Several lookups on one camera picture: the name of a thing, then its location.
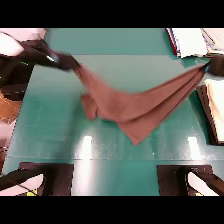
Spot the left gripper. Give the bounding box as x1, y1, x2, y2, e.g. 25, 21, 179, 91
48, 51, 81, 72

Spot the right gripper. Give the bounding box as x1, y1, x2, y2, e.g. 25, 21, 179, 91
204, 54, 224, 78

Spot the brown shirt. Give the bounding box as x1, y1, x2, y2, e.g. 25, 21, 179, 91
75, 62, 210, 147

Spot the cream garment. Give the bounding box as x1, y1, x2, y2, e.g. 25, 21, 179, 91
204, 78, 224, 144

